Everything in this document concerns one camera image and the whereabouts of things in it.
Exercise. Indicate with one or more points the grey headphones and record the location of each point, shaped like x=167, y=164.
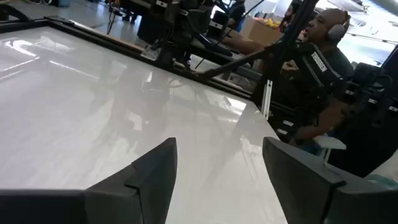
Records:
x=337, y=31

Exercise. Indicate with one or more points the cardboard box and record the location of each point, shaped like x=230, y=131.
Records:
x=258, y=32

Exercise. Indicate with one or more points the blue towel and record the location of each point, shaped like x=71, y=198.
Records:
x=384, y=181

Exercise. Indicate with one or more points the silver aluminium post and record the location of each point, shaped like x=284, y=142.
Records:
x=266, y=99

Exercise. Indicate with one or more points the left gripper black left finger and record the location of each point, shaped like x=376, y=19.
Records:
x=149, y=186

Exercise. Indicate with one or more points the person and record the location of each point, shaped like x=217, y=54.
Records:
x=237, y=14
x=323, y=28

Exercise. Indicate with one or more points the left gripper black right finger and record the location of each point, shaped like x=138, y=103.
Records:
x=304, y=186

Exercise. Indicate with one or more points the white chair armrest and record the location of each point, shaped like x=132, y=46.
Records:
x=329, y=143

